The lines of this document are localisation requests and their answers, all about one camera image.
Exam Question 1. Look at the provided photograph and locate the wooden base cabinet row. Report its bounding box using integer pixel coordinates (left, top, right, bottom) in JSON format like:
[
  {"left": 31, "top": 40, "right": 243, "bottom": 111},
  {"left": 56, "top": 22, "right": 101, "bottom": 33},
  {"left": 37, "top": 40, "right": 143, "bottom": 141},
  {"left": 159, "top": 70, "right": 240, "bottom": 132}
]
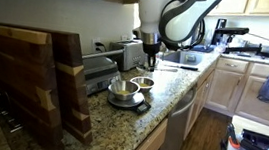
[{"left": 203, "top": 55, "right": 269, "bottom": 128}]

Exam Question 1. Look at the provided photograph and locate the orange handle clamp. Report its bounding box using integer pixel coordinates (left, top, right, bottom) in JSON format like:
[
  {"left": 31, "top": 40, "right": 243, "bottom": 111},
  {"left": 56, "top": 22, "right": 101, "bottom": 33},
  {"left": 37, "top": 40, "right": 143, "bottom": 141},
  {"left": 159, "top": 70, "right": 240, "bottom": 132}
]
[{"left": 223, "top": 122, "right": 244, "bottom": 150}]

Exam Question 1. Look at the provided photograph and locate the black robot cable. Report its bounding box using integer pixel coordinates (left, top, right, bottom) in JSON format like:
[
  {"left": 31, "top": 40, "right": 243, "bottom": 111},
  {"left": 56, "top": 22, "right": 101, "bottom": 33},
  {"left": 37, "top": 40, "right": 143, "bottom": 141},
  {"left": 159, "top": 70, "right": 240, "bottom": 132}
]
[{"left": 156, "top": 0, "right": 211, "bottom": 55}]

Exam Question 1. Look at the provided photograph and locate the blue cloth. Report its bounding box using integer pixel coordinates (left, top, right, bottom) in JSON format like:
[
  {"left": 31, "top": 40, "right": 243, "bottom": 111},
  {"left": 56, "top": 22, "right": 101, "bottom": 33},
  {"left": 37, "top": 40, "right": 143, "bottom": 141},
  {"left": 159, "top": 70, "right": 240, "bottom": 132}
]
[{"left": 190, "top": 43, "right": 216, "bottom": 54}]

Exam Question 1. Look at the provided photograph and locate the silver toaster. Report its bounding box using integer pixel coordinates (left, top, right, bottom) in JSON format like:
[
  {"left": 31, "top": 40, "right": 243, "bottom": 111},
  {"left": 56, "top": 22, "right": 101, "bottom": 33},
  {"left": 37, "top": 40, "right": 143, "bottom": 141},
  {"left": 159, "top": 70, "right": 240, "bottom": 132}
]
[{"left": 107, "top": 36, "right": 149, "bottom": 74}]

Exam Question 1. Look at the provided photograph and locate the stainless steel dishwasher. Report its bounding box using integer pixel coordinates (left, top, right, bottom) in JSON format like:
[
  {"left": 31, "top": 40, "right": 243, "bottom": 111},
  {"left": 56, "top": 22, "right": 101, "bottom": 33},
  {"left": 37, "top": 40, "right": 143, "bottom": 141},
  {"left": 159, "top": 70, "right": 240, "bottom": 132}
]
[{"left": 156, "top": 82, "right": 199, "bottom": 150}]

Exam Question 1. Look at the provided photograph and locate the wooden upper cabinet row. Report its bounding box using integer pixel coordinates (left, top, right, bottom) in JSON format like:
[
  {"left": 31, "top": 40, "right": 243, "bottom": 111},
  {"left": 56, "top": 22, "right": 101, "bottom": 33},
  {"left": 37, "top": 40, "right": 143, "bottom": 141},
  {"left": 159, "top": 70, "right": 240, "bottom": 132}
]
[{"left": 204, "top": 0, "right": 269, "bottom": 23}]

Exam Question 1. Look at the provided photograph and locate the wooden sink cabinet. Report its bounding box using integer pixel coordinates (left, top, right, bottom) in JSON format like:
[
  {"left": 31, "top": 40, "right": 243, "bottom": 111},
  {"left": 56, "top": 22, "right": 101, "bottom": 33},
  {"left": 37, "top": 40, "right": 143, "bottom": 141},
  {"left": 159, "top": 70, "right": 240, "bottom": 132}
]
[{"left": 182, "top": 62, "right": 217, "bottom": 142}]

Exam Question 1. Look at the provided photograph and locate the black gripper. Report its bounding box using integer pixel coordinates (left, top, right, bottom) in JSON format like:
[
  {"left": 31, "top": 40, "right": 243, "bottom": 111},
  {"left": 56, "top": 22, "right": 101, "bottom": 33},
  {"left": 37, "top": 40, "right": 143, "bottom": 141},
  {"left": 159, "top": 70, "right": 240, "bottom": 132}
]
[{"left": 140, "top": 42, "right": 162, "bottom": 72}]

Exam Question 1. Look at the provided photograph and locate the white wall outlet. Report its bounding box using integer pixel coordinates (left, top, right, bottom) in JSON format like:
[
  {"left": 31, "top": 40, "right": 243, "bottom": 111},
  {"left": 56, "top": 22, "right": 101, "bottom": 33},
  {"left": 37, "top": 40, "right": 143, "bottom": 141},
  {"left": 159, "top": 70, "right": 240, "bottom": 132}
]
[
  {"left": 91, "top": 36, "right": 107, "bottom": 54},
  {"left": 120, "top": 33, "right": 130, "bottom": 42}
]

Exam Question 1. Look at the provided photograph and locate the black kitchen scale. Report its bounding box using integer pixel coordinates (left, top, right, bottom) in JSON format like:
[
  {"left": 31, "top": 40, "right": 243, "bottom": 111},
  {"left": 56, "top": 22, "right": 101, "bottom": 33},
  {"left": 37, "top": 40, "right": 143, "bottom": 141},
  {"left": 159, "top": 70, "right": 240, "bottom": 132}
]
[{"left": 106, "top": 88, "right": 154, "bottom": 117}]

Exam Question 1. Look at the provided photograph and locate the steel kitchen sink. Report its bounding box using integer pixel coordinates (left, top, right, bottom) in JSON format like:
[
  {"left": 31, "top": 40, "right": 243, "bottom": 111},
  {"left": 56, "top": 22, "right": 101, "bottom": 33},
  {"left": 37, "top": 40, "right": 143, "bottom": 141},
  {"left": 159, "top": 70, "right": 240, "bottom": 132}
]
[{"left": 160, "top": 47, "right": 208, "bottom": 67}]

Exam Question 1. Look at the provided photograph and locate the black handled knife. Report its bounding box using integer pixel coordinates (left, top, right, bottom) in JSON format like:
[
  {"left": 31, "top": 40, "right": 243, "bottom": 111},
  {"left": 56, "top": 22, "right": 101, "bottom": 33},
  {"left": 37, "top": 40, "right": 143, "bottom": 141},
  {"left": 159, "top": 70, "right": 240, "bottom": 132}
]
[{"left": 161, "top": 63, "right": 200, "bottom": 72}]

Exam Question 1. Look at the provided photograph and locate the black toaster oven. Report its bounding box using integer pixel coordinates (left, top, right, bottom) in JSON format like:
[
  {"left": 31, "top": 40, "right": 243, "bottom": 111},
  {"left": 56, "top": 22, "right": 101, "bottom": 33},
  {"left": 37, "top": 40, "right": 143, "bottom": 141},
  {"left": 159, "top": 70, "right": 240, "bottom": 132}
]
[{"left": 77, "top": 44, "right": 125, "bottom": 99}]

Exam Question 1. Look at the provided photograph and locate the stainless steel bowl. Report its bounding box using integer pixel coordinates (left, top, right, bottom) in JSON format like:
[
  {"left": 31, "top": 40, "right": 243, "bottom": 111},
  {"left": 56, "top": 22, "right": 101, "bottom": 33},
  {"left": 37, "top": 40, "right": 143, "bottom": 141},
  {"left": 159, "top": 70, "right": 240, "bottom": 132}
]
[
  {"left": 106, "top": 78, "right": 142, "bottom": 104},
  {"left": 128, "top": 75, "right": 156, "bottom": 95}
]

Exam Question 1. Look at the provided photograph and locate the black case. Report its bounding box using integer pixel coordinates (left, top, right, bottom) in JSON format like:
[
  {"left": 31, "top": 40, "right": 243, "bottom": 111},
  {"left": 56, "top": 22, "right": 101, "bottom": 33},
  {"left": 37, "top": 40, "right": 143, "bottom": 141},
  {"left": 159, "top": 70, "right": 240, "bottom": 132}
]
[{"left": 238, "top": 128, "right": 269, "bottom": 150}]

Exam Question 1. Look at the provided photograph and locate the dark wooden cutting board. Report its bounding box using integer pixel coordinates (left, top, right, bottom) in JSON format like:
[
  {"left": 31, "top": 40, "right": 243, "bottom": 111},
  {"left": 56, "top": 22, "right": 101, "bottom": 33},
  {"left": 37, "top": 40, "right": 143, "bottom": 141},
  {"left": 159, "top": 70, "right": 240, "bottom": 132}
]
[
  {"left": 0, "top": 22, "right": 105, "bottom": 147},
  {"left": 0, "top": 24, "right": 79, "bottom": 150}
]

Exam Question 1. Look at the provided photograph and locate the yellow sugar pile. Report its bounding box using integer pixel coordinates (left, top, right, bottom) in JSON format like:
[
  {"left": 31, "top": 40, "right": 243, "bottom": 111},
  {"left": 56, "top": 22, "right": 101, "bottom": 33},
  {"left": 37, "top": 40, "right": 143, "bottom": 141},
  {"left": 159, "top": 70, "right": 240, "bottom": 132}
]
[
  {"left": 115, "top": 88, "right": 131, "bottom": 97},
  {"left": 137, "top": 81, "right": 151, "bottom": 89}
]

